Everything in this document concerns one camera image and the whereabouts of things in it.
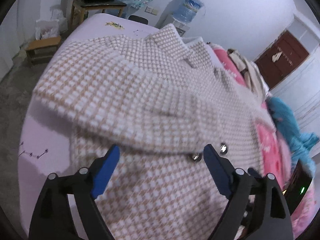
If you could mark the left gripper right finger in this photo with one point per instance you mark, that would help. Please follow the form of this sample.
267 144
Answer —
255 202

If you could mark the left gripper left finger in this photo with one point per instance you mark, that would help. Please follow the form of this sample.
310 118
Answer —
52 217

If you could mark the beige white houndstooth coat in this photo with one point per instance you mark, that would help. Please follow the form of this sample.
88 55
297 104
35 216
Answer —
160 99

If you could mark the beige and white clothes pile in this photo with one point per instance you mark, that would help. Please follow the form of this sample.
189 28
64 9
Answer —
251 74

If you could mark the pink floral fleece blanket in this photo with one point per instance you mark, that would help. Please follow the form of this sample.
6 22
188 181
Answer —
276 153

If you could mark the teal fleece garment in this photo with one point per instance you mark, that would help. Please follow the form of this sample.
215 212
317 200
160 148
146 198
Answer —
299 143

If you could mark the lilac printed bed sheet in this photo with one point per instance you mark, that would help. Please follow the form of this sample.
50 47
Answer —
44 143

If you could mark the dark red wooden door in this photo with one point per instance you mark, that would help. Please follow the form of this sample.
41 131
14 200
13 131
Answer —
284 56

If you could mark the small wooden stool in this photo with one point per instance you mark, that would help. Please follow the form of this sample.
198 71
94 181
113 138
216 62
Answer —
41 51

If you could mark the white plastic bags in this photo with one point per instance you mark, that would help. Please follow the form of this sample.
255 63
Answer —
53 28

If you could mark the white water dispenser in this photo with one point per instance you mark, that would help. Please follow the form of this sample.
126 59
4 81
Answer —
181 28

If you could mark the white curtain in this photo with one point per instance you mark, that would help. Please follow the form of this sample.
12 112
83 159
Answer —
17 28

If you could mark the wooden armchair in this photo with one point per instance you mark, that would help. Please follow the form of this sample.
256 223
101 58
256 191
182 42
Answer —
83 7

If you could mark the black waste bin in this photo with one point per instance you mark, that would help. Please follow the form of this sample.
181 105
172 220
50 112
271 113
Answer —
138 19

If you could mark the wall power socket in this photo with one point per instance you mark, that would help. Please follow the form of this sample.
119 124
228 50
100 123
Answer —
151 10

